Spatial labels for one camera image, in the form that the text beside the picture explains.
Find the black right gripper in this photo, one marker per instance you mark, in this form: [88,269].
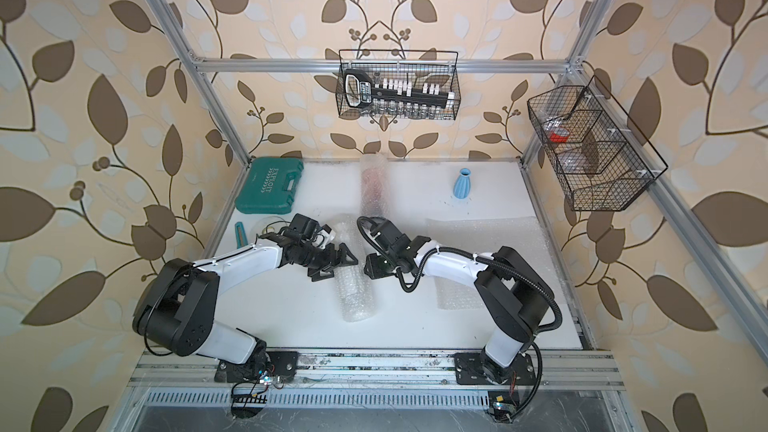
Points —
[373,270]

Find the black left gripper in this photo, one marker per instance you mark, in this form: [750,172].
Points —
[326,269]

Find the clear bubble wrap roll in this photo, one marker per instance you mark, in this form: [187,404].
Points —
[353,285]

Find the bubble wrap sheet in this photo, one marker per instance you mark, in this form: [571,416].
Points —
[525,235]

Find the light blue vase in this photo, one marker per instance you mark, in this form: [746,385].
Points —
[462,185]

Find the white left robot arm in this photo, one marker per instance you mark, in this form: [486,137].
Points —
[177,309]

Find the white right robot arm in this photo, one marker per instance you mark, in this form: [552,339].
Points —
[521,304]

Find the bubble wrapped red vase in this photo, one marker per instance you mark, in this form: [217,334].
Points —
[375,190]

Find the green plastic tool case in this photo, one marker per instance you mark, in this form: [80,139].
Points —
[270,187]

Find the black socket tool set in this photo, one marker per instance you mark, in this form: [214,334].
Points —
[363,90]

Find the red item in basket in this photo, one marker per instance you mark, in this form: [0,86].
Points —
[556,131]

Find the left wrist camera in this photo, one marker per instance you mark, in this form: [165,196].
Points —
[323,236]

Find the black wire basket back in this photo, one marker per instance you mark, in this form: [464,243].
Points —
[400,61]

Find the black wire basket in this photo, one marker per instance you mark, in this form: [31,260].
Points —
[400,61]
[608,161]

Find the aluminium frame rail base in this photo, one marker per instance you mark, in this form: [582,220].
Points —
[377,390]

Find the black wire basket right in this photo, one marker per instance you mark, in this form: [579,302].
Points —
[608,161]

